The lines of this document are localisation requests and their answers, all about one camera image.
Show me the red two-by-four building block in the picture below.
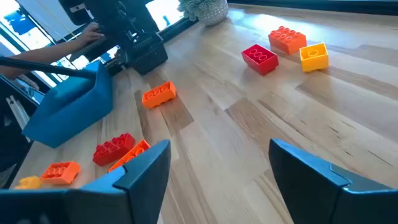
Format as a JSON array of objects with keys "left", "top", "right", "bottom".
[
  {"left": 92, "top": 133, "right": 136, "bottom": 167},
  {"left": 241, "top": 44, "right": 280, "bottom": 76}
]

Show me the yellow two-by-two building block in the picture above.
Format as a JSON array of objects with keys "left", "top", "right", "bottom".
[{"left": 298, "top": 42, "right": 330, "bottom": 73}]

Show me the blue plastic bin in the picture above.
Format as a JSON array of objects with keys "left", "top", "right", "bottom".
[{"left": 21, "top": 60, "right": 114, "bottom": 149}]

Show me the orange plastic building block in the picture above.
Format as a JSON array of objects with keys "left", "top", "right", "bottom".
[
  {"left": 267, "top": 26, "right": 308, "bottom": 55},
  {"left": 40, "top": 161, "right": 81, "bottom": 186},
  {"left": 108, "top": 139, "right": 152, "bottom": 173},
  {"left": 141, "top": 80, "right": 177, "bottom": 110}
]

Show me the person's forearm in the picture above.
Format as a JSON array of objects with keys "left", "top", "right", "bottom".
[{"left": 0, "top": 39, "right": 81, "bottom": 78}]

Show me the black diagonal frame brace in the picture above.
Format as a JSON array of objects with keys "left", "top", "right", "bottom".
[{"left": 0, "top": 57, "right": 97, "bottom": 80}]

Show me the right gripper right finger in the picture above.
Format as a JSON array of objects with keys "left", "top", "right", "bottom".
[{"left": 268, "top": 138, "right": 398, "bottom": 224}]

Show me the black slotted plastic basket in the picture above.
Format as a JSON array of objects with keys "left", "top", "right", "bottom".
[{"left": 127, "top": 30, "right": 169, "bottom": 76}]

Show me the green plant in white pot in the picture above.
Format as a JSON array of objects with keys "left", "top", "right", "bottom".
[{"left": 177, "top": 0, "right": 229, "bottom": 27}]

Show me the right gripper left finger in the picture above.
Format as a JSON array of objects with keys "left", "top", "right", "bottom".
[{"left": 0, "top": 139, "right": 172, "bottom": 224}]

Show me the person's hand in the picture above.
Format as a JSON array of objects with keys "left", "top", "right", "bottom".
[{"left": 74, "top": 22, "right": 105, "bottom": 47}]

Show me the yellow two-by-four building block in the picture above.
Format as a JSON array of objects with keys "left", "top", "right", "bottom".
[{"left": 13, "top": 175, "right": 43, "bottom": 190}]

